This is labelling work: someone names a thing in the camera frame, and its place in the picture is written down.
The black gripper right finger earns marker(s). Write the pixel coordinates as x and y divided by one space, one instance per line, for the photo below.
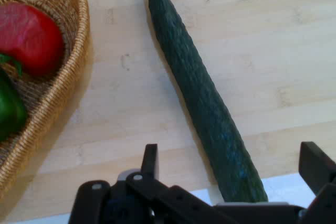
319 171

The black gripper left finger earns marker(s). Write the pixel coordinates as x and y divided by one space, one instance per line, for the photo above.
147 197

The long dark green cucumber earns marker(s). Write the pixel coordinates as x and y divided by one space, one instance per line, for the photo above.
199 85

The green bell pepper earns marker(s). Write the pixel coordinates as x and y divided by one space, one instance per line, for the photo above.
9 108

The red bell pepper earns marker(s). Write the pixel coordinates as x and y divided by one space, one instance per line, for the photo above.
29 37

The woven wicker basket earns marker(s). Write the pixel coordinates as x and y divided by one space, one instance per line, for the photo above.
71 11

